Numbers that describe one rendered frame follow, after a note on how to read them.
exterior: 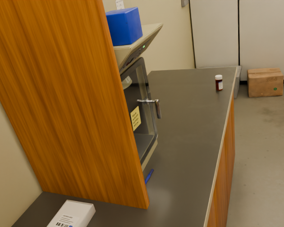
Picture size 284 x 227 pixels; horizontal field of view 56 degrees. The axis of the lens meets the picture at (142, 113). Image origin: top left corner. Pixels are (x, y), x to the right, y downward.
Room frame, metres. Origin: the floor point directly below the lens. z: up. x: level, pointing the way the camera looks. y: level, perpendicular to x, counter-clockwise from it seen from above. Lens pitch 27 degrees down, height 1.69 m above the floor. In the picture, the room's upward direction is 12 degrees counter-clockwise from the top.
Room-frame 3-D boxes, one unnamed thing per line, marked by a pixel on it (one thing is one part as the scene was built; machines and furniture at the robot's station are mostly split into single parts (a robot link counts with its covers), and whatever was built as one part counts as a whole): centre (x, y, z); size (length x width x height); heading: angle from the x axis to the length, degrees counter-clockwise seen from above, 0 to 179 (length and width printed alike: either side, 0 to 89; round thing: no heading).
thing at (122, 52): (0.93, -0.03, 1.46); 0.32 x 0.11 x 0.10; 153
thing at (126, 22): (0.85, 0.01, 1.56); 0.10 x 0.10 x 0.09; 63
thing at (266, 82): (3.17, -1.67, 0.14); 0.41 x 0.33 x 0.29; 70
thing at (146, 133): (0.95, 0.02, 1.19); 0.30 x 0.01 x 0.40; 153
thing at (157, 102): (1.03, -0.06, 1.17); 0.05 x 0.03 x 0.10; 63
